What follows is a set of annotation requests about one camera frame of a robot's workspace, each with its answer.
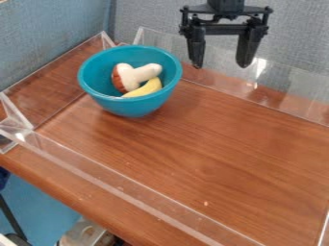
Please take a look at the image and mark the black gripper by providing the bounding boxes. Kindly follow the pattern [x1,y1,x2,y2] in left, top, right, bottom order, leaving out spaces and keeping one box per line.
[181,0,274,68]

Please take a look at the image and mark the white and brown toy mushroom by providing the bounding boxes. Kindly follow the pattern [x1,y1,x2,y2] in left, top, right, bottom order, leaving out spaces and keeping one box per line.
[113,63,162,93]

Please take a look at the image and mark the grey metal base below table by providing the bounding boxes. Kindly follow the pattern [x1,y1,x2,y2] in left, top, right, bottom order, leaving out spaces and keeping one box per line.
[55,217,115,246]

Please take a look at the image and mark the clear acrylic barrier wall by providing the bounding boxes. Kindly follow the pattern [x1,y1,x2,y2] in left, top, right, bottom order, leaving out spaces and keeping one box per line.
[0,34,329,246]

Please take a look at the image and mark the blue plastic bowl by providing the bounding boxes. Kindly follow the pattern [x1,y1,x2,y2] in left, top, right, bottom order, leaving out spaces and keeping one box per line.
[78,45,182,117]

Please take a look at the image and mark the yellow toy banana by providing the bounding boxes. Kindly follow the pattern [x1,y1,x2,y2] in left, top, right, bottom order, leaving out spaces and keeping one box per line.
[122,77,162,98]

